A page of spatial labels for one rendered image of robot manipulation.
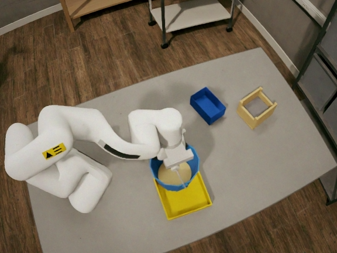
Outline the blue open rectangular bin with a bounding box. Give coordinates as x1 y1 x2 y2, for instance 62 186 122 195
190 87 226 125

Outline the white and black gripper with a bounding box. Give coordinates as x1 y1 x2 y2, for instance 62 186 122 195
152 137 188 161

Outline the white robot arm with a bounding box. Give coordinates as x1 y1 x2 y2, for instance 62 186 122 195
5 105 194 213

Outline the yellow square tray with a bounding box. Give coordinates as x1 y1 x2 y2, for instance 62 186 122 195
154 171 212 220

